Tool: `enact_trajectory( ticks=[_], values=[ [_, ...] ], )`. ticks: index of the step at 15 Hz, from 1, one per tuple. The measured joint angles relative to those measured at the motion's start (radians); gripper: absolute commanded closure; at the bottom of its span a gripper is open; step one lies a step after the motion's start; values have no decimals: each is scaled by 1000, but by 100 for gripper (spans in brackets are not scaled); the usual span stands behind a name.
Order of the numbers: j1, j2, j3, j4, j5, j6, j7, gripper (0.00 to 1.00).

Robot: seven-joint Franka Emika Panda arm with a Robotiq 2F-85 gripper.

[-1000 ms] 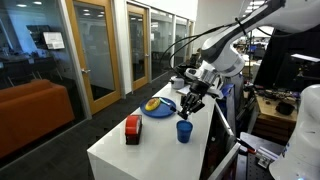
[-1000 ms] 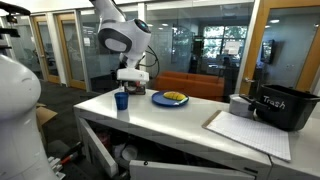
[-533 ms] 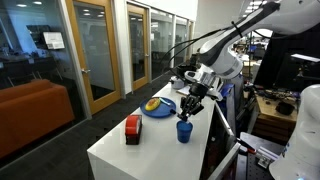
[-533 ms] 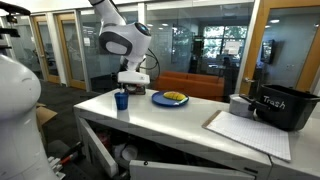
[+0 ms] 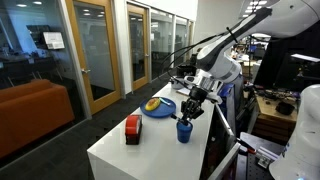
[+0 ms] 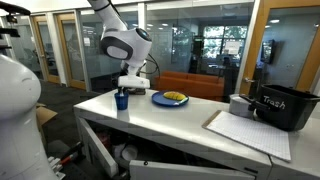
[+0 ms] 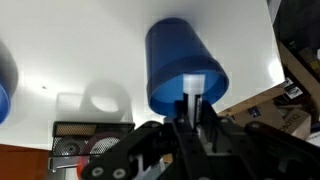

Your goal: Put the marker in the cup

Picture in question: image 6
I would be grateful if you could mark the white cabinet door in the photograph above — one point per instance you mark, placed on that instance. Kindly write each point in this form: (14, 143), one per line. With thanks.
(98, 146)

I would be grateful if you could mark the red black hand tool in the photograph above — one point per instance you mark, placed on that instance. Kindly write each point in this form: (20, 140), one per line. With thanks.
(71, 155)

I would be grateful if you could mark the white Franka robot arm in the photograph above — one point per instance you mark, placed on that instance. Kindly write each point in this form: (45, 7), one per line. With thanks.
(20, 100)

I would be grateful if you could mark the blue plastic cup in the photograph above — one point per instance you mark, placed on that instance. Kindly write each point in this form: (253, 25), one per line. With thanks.
(121, 101)

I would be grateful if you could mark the white metal bracket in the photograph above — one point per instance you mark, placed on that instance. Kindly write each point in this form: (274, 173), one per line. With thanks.
(56, 166)

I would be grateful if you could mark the black camera stand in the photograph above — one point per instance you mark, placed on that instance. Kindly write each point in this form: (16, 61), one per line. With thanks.
(10, 20)

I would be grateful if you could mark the brown cardboard box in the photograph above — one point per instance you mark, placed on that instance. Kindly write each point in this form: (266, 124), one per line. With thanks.
(45, 115)

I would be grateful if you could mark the black trash bin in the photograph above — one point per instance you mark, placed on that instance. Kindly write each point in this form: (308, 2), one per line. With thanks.
(290, 110)

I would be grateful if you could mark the white teal plastic utensil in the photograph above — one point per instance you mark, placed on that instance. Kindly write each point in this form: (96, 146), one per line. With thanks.
(183, 101)

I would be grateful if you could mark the blue round plate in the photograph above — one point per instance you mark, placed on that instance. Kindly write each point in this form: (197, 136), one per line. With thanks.
(161, 100)

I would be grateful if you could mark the white round bowl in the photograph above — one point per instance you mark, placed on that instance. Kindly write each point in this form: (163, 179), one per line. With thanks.
(129, 152)

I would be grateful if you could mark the orange sofa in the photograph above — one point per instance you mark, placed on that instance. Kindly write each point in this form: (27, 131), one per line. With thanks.
(190, 85)

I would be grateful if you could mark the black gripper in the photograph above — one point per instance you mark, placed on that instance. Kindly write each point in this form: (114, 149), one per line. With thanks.
(124, 89)

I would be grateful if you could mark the dark wall television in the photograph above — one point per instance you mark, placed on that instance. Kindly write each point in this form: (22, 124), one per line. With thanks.
(268, 51)

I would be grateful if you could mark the white wall sign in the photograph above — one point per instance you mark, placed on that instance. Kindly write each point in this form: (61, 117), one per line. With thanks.
(232, 47)

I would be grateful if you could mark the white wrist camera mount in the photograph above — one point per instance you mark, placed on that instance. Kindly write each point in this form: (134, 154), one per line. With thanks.
(133, 82)

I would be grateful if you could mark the yellow toy food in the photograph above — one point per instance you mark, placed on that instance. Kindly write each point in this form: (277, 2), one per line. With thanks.
(174, 96)

